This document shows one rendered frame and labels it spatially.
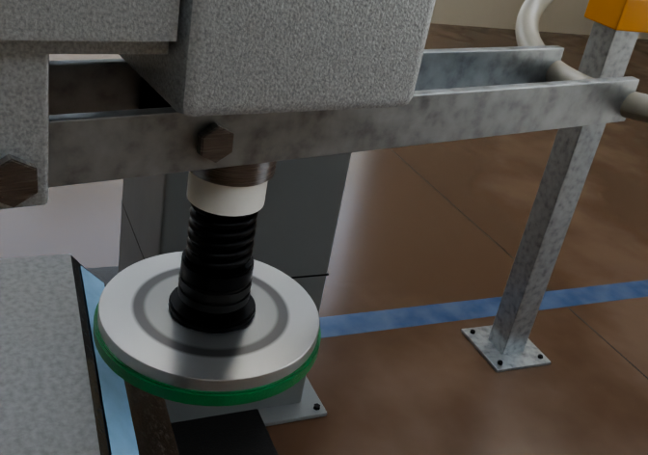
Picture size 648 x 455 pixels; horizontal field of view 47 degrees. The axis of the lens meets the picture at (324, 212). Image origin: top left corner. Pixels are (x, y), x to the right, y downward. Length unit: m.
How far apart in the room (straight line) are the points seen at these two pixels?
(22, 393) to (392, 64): 0.43
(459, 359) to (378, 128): 1.68
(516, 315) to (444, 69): 1.52
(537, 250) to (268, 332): 1.53
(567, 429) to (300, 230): 0.96
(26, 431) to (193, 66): 0.36
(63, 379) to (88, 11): 0.39
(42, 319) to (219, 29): 0.43
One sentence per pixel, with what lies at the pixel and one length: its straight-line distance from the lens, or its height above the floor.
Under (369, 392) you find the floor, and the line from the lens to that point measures 2.07.
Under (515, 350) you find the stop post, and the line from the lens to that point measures 2.38.
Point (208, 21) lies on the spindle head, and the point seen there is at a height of 1.19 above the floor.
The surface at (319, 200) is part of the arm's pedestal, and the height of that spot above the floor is 0.60.
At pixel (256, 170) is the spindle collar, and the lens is 0.64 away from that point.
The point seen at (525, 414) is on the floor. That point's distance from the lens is 2.18.
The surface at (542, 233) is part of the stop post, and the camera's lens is 2.16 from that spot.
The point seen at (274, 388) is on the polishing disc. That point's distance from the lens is 0.69.
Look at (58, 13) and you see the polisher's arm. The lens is 0.47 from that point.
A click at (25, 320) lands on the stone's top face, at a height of 0.82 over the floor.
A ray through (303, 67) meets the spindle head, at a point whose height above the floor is 1.16.
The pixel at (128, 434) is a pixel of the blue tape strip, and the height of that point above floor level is 0.79.
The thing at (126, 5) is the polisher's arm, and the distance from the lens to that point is 0.48.
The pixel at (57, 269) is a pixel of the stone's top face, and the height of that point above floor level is 0.82.
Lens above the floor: 1.31
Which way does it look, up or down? 27 degrees down
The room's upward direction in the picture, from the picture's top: 11 degrees clockwise
